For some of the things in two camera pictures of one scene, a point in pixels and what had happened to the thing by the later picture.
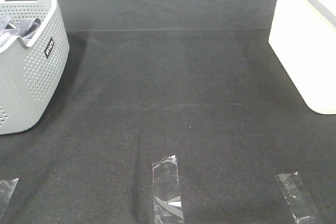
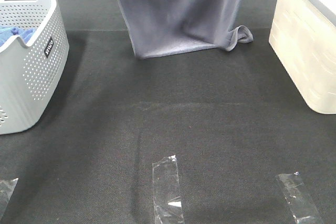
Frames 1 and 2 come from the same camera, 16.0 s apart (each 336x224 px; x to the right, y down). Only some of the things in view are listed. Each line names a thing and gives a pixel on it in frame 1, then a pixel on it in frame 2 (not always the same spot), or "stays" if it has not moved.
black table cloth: (167, 64) stays
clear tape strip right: (300, 204) stays
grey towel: (23, 28) → (171, 12)
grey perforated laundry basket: (34, 49) stays
